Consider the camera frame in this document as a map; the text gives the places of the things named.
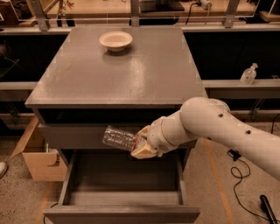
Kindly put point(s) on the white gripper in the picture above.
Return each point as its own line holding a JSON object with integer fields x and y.
{"x": 156, "y": 136}

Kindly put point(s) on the black power adapter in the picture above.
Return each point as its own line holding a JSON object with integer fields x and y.
{"x": 234, "y": 154}

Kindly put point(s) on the cardboard box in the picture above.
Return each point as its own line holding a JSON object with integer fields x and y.
{"x": 44, "y": 163}

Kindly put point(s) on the clear plastic water bottle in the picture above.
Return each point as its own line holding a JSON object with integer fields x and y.
{"x": 118, "y": 138}

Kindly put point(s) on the open grey middle drawer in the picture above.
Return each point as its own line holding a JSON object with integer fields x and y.
{"x": 112, "y": 187}

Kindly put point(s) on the black cylindrical object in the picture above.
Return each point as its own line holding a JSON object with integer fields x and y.
{"x": 265, "y": 206}

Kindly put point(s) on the white shoe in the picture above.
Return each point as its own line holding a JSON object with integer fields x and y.
{"x": 3, "y": 168}

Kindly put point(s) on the grey closed top drawer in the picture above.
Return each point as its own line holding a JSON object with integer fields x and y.
{"x": 89, "y": 136}

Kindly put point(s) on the grey drawer cabinet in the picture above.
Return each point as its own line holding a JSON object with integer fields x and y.
{"x": 87, "y": 84}

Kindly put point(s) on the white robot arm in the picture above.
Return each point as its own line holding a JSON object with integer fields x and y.
{"x": 211, "y": 119}

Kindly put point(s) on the white bowl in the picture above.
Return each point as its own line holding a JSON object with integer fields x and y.
{"x": 115, "y": 41}

